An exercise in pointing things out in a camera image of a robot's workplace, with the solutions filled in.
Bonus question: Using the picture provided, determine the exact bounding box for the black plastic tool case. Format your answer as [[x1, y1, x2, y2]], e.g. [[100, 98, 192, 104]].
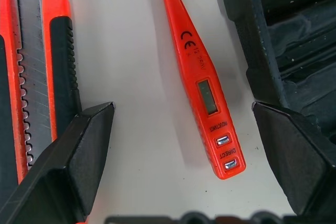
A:
[[220, 0, 336, 156]]

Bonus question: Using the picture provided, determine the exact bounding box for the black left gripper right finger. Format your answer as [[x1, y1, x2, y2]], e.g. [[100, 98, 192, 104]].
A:
[[251, 101, 336, 217]]

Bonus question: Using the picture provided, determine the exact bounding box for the orange black utility knife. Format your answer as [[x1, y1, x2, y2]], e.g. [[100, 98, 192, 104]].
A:
[[0, 0, 82, 186]]

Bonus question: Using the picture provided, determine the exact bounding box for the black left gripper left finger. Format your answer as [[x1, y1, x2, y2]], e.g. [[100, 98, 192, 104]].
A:
[[0, 101, 116, 224]]

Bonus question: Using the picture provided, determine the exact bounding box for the orange voltage tester pen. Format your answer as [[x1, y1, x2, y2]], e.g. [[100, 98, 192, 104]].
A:
[[158, 0, 247, 180]]

